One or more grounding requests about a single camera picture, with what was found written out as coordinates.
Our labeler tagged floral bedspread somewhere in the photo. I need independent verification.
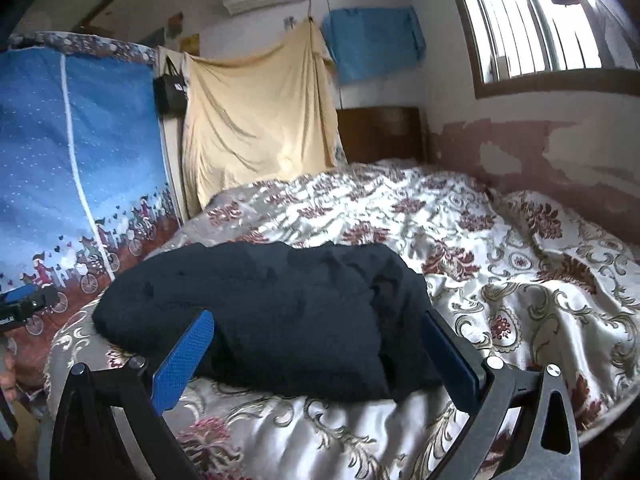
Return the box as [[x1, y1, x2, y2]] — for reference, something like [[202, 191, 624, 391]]
[[42, 157, 640, 480]]

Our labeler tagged dark padded jacket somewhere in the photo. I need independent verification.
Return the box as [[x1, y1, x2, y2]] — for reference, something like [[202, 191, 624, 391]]
[[92, 241, 444, 404]]

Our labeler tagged black hanging bag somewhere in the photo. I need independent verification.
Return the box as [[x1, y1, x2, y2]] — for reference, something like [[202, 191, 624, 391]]
[[152, 55, 189, 117]]

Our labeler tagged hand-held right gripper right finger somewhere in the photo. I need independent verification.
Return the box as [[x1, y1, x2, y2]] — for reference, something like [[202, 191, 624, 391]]
[[422, 309, 582, 480]]

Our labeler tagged blue wall cloth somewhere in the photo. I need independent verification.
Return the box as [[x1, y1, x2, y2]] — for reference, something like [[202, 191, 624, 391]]
[[322, 5, 427, 86]]

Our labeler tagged barred window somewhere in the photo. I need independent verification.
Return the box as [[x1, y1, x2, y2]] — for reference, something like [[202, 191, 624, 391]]
[[445, 0, 640, 100]]

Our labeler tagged beige hanging sheet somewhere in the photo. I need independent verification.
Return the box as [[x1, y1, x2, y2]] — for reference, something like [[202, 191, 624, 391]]
[[181, 17, 342, 209]]

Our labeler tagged white air conditioner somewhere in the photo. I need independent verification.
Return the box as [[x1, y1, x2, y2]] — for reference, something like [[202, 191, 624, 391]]
[[223, 0, 307, 16]]

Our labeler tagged blue printed fabric wardrobe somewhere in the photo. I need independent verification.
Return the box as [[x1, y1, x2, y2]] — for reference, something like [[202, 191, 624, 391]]
[[0, 30, 184, 358]]

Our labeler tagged wooden headboard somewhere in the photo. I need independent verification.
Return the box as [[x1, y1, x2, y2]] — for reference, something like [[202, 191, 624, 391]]
[[335, 106, 427, 165]]

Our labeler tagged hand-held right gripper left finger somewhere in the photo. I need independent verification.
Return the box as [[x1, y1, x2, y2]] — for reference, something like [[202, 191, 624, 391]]
[[50, 309, 216, 480]]

